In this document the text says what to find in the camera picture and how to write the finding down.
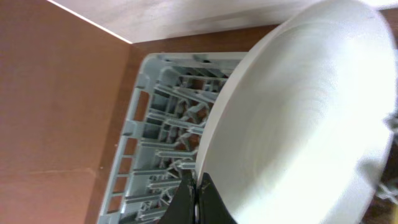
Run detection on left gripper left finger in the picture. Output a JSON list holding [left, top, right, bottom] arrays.
[[158, 172, 196, 224]]

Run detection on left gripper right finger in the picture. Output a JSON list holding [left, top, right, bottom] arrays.
[[197, 172, 236, 224]]

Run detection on white round plate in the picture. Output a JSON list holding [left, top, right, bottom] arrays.
[[196, 1, 397, 223]]

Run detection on grey plastic dishwasher rack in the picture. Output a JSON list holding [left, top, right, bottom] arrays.
[[98, 52, 244, 223]]

